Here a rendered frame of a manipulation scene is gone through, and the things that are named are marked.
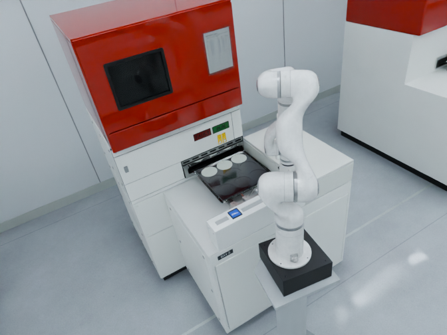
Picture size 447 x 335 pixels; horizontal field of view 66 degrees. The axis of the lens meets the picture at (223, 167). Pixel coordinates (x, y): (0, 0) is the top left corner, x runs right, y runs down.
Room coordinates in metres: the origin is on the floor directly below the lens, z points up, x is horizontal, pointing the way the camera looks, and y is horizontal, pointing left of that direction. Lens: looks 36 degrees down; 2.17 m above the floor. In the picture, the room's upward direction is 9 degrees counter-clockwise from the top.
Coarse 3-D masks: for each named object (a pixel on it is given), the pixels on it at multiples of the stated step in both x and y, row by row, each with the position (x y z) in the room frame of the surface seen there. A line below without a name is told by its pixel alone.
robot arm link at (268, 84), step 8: (264, 72) 1.23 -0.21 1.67; (272, 72) 1.21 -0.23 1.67; (264, 80) 1.19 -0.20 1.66; (272, 80) 1.18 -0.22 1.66; (280, 80) 1.21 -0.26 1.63; (264, 88) 1.17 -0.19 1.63; (272, 88) 1.16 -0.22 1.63; (280, 88) 1.16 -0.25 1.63; (264, 96) 1.19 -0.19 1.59; (272, 96) 1.17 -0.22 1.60; (280, 96) 1.17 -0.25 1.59; (288, 104) 1.32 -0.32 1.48
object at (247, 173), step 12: (228, 156) 1.85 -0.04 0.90; (216, 168) 1.74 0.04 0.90; (240, 168) 1.70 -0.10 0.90; (252, 168) 1.68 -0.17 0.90; (264, 168) 1.66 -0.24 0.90; (204, 180) 1.64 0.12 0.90; (216, 180) 1.62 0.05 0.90; (228, 180) 1.60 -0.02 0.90; (240, 180) 1.58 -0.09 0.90; (252, 180) 1.56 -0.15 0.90; (216, 192) 1.51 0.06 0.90; (228, 192) 1.49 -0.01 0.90
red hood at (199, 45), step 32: (128, 0) 2.32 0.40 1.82; (160, 0) 2.15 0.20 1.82; (192, 0) 2.00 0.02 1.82; (224, 0) 1.89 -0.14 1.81; (64, 32) 1.74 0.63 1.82; (96, 32) 1.63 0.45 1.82; (128, 32) 1.67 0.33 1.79; (160, 32) 1.74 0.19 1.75; (192, 32) 1.80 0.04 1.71; (224, 32) 1.87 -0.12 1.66; (96, 64) 1.60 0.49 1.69; (128, 64) 1.66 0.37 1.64; (160, 64) 1.73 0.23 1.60; (192, 64) 1.79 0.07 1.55; (224, 64) 1.86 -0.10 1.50; (96, 96) 1.58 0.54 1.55; (128, 96) 1.64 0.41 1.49; (160, 96) 1.70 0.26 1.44; (192, 96) 1.77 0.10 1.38; (224, 96) 1.85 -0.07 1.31; (128, 128) 1.62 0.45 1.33; (160, 128) 1.68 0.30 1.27
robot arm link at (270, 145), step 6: (282, 108) 1.33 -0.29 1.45; (276, 120) 1.40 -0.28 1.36; (270, 126) 1.40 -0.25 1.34; (270, 132) 1.36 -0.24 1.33; (264, 138) 1.39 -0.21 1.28; (270, 138) 1.35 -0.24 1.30; (264, 144) 1.39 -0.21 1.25; (270, 144) 1.35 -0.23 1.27; (276, 144) 1.37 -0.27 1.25; (270, 150) 1.35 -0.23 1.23; (276, 150) 1.36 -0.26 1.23
